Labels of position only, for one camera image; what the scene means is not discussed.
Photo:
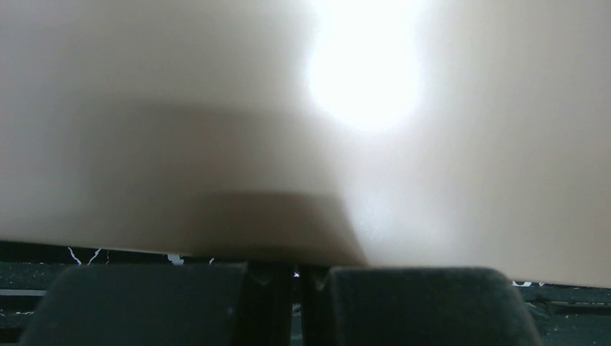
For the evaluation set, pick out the rose gold box lid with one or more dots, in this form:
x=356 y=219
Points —
x=378 y=133

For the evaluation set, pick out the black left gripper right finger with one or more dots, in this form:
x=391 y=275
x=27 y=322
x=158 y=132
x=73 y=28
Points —
x=413 y=306

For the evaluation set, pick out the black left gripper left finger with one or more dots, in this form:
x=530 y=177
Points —
x=227 y=304

